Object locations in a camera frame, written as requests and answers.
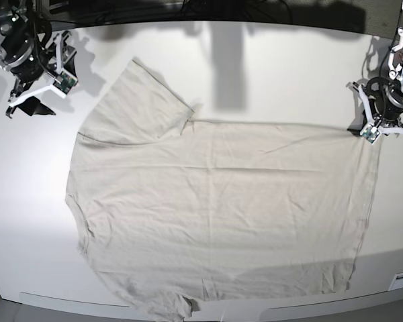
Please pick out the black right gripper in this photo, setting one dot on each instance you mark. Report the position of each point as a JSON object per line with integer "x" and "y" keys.
{"x": 28, "y": 72}

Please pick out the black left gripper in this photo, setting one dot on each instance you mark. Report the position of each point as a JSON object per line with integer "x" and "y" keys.
{"x": 386, "y": 101}

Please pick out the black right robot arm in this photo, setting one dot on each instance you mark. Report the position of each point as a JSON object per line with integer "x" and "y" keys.
{"x": 24, "y": 35}

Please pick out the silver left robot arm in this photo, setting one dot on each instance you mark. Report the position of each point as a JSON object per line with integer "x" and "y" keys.
{"x": 394, "y": 58}

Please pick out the light grey T-shirt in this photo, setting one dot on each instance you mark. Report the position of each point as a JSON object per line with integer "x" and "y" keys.
{"x": 170, "y": 210}

